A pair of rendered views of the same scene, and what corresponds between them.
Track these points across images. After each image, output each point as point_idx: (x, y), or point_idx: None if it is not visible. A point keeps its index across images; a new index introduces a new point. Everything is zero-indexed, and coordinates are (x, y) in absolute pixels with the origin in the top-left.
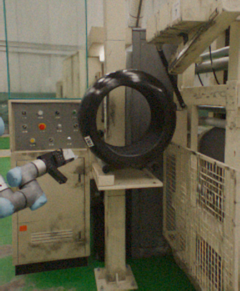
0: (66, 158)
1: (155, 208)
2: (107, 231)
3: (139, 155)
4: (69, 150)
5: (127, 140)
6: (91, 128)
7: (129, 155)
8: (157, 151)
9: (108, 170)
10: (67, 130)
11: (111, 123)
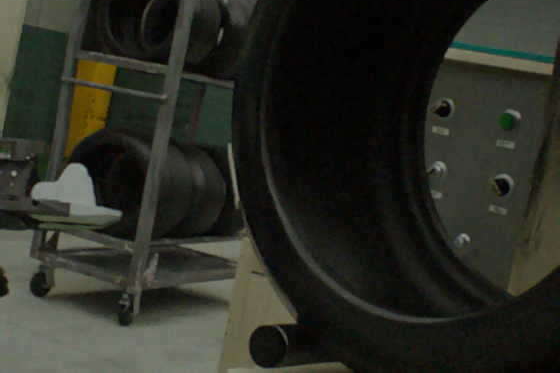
0: (35, 197)
1: None
2: None
3: (422, 328)
4: (70, 169)
5: None
6: (243, 106)
7: (371, 309)
8: (538, 339)
9: (270, 358)
10: (463, 198)
11: (553, 174)
